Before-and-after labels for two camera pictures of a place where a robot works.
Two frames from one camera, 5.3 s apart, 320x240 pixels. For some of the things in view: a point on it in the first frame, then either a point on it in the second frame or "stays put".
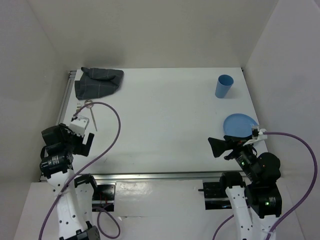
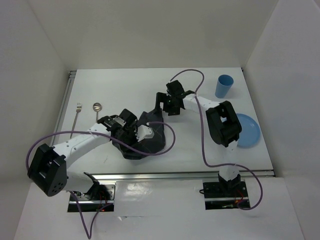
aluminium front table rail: [212, 175] stays put
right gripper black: [218, 145] to [161, 97]
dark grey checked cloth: [95, 83] to [154, 119]
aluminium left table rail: [72, 76] stays put
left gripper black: [85, 147] to [133, 131]
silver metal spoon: [90, 106] to [97, 107]
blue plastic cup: [224, 83] stays put
